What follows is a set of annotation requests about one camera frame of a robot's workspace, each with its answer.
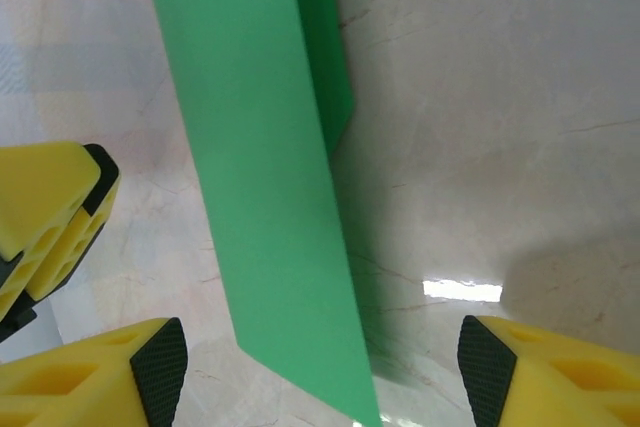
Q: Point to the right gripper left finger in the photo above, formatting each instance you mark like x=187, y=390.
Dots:
x=75, y=387

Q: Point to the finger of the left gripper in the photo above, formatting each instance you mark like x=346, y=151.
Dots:
x=60, y=257
x=45, y=192

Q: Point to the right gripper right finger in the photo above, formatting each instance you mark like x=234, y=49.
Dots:
x=575, y=387

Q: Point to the green cloth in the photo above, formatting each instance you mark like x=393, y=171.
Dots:
x=265, y=172

